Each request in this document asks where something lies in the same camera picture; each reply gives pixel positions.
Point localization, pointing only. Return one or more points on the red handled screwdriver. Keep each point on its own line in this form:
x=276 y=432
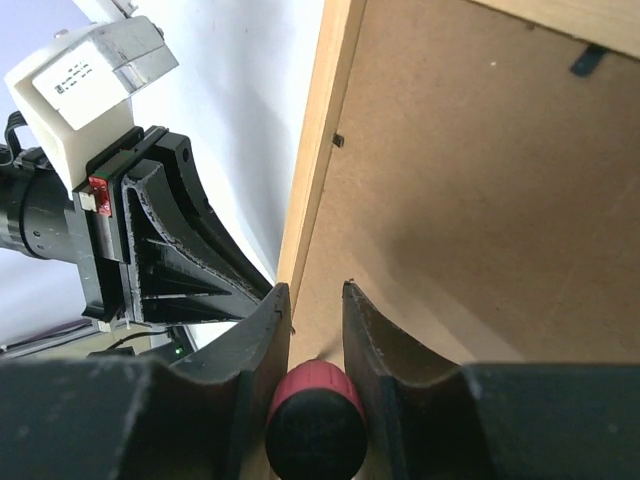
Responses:
x=316 y=426

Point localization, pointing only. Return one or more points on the wooden picture frame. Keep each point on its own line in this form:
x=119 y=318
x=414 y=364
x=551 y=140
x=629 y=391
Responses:
x=473 y=166

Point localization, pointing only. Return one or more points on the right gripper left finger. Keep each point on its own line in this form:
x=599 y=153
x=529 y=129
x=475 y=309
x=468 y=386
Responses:
x=116 y=417

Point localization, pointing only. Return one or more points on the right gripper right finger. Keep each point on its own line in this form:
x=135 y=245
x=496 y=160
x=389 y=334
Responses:
x=430 y=418

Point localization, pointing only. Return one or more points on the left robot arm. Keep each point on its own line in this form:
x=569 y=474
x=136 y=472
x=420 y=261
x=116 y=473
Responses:
x=36 y=211

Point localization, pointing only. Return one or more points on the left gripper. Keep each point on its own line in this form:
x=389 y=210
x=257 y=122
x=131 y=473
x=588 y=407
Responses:
x=154 y=224

